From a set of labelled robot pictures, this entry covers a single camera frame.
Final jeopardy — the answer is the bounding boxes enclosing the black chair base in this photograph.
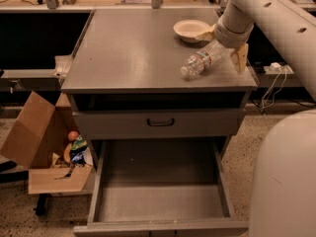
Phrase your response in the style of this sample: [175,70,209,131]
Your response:
[0,160,49,217]

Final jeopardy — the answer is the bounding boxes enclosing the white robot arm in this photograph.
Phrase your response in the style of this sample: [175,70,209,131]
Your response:
[201,0,316,237]

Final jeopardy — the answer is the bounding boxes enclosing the orange ball in box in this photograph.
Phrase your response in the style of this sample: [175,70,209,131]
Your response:
[67,130,79,141]

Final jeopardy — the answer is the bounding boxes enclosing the white cable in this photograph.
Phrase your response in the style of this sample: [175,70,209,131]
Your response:
[260,68,288,113]

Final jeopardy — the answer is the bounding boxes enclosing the blue green snack bag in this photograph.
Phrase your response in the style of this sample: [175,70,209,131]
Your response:
[69,135,88,165]

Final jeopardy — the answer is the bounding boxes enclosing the white power strip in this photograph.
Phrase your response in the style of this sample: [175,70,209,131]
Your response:
[264,62,293,74]

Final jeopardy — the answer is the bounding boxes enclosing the grey metal drawer cabinet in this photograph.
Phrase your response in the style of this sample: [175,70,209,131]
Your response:
[62,8,257,156]

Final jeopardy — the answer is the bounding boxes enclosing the grey open lower drawer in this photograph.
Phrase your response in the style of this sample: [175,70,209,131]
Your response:
[74,138,248,237]

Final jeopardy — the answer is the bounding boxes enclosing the grey closed upper drawer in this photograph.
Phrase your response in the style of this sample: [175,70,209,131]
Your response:
[73,109,245,140]

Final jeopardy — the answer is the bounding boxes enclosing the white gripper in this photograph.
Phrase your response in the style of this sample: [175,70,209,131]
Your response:
[196,17,253,73]

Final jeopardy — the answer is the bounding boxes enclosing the white paper bowl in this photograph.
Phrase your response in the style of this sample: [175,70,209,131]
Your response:
[173,20,210,43]

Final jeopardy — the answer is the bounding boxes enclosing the brown cardboard box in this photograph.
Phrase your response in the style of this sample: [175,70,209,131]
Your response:
[0,92,94,195]

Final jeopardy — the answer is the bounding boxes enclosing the clear plastic water bottle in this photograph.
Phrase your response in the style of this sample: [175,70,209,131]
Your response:
[180,40,225,78]

